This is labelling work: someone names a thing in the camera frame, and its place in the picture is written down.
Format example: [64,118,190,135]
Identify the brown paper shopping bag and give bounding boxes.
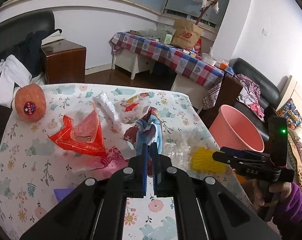
[171,19,202,49]

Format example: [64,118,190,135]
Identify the red snack packet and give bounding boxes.
[194,38,202,54]

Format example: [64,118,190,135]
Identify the wooden coat stand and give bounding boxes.
[195,0,218,25]

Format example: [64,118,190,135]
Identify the maroon paper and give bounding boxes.
[123,107,163,155]

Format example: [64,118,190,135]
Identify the clear plastic wrap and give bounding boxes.
[162,132,194,170]

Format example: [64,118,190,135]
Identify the person's right hand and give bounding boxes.
[253,180,292,210]

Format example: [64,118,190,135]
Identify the white garment on chair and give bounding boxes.
[0,55,32,108]

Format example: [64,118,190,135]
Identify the pink plastic trash bin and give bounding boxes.
[209,105,265,152]

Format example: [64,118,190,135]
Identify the red plastic wrapper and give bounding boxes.
[49,103,107,157]

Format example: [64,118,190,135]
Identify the floral tablecloth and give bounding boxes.
[0,83,218,239]

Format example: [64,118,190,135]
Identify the purple sleeve forearm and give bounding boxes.
[273,183,302,236]

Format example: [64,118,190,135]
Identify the red apple with sticker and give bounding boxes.
[14,83,47,122]

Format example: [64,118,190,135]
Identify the patterned cloth on sofa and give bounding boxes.
[236,74,265,121]

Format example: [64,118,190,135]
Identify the checkered tablecloth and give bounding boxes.
[110,32,224,89]

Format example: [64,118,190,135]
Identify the green white box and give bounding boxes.
[157,28,175,44]

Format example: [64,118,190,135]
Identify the black leather armchair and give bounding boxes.
[0,9,63,111]

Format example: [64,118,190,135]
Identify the wall socket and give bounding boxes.
[262,28,269,36]

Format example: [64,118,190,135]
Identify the white bowl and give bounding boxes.
[201,53,216,66]

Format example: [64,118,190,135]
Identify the white foam strip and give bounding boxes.
[95,92,121,133]

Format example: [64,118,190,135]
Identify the brown wooden side cabinet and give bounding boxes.
[42,40,86,84]

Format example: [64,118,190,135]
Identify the pink printed wrapper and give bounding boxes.
[72,146,128,173]

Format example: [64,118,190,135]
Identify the white orange plastic bag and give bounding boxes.
[118,93,150,124]

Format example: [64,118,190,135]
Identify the black leather sofa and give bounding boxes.
[231,58,280,142]

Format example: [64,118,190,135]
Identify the purple plastic scrap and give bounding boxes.
[53,188,73,202]

